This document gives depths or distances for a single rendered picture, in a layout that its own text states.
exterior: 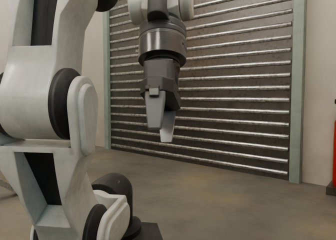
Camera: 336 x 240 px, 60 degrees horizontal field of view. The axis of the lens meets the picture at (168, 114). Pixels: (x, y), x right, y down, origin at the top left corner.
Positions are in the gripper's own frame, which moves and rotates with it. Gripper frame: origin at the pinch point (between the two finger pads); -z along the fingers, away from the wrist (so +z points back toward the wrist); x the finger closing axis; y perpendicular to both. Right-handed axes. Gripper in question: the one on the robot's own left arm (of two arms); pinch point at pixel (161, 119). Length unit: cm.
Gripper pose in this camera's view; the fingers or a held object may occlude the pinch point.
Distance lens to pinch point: 50.1
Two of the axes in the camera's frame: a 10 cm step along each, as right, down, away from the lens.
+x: -1.7, -2.8, -9.5
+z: 0.1, -9.6, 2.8
